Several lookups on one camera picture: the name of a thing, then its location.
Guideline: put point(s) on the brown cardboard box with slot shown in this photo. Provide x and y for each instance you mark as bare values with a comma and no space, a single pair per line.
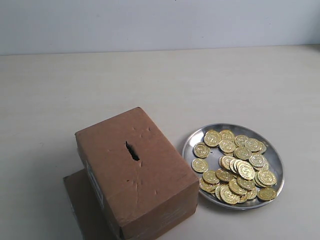
148,188

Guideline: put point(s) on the gold coin upper left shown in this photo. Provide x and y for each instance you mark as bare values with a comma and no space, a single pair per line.
201,150

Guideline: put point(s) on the gold coin lone left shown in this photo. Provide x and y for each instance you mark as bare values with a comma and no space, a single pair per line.
199,165

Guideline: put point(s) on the gold coin top centre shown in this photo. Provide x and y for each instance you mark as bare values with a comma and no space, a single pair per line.
227,134

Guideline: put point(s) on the white barcode label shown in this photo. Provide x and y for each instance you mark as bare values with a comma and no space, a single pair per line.
95,185

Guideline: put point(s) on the gold coin centre stack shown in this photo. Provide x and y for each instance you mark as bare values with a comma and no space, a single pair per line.
242,153

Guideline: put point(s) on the gold coin stack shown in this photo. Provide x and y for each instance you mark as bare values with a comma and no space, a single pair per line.
245,170
242,153

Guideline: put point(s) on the round steel plate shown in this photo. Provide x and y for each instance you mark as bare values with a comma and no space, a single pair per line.
274,160

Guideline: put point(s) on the gold coin lower stack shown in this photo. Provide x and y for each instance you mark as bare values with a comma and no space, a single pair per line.
245,170

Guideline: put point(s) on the gold coin bottom edge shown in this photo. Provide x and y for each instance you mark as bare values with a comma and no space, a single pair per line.
227,196

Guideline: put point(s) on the gold coin bottom right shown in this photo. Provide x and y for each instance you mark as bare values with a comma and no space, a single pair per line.
266,194

